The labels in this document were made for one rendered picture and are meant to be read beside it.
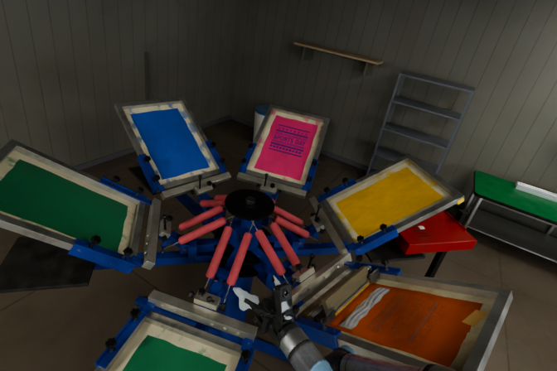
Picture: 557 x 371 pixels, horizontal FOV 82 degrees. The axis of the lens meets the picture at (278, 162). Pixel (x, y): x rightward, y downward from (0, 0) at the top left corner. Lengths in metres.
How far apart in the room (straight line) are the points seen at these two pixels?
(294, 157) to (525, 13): 3.65
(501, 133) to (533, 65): 0.94
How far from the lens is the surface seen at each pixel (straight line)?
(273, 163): 2.76
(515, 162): 5.67
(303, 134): 2.94
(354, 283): 1.75
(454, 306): 1.68
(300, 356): 0.95
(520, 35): 5.37
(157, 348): 1.80
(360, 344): 1.44
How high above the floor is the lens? 2.47
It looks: 27 degrees down
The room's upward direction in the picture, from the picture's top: 10 degrees clockwise
